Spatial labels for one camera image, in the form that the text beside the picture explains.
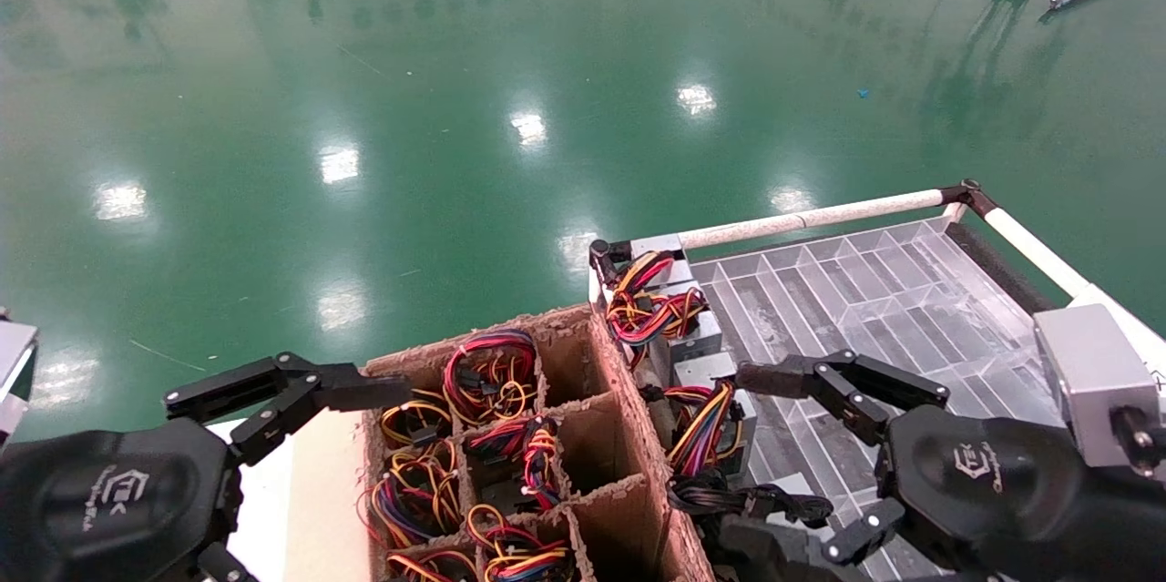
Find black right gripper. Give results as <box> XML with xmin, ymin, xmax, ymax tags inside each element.
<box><xmin>715</xmin><ymin>350</ymin><xmax>1166</xmax><ymax>582</ymax></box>

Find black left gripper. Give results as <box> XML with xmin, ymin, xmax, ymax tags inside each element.
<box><xmin>0</xmin><ymin>352</ymin><xmax>414</xmax><ymax>582</ymax></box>

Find black cable bundle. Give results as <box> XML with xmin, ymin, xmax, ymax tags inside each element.
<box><xmin>669</xmin><ymin>470</ymin><xmax>835</xmax><ymax>534</ymax></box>

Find clear plastic divider tray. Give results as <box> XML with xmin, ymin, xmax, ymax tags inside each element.
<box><xmin>688</xmin><ymin>216</ymin><xmax>1063</xmax><ymax>582</ymax></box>

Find brown cardboard divider box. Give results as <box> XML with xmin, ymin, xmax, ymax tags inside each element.
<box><xmin>360</xmin><ymin>304</ymin><xmax>721</xmax><ymax>582</ymax></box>

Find black foam strip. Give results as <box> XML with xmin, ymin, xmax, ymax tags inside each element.
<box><xmin>945</xmin><ymin>221</ymin><xmax>1050</xmax><ymax>316</ymax></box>

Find white pipe cart frame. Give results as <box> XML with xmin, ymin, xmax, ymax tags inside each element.
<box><xmin>588</xmin><ymin>179</ymin><xmax>1166</xmax><ymax>582</ymax></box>

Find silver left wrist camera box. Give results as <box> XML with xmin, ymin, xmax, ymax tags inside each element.
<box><xmin>0</xmin><ymin>320</ymin><xmax>39</xmax><ymax>443</ymax></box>

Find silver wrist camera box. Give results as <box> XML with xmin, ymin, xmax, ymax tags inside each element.
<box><xmin>0</xmin><ymin>320</ymin><xmax>39</xmax><ymax>443</ymax></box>
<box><xmin>1033</xmin><ymin>303</ymin><xmax>1166</xmax><ymax>479</ymax></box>

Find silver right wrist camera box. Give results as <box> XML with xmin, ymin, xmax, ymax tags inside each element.
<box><xmin>1033</xmin><ymin>303</ymin><xmax>1166</xmax><ymax>479</ymax></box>

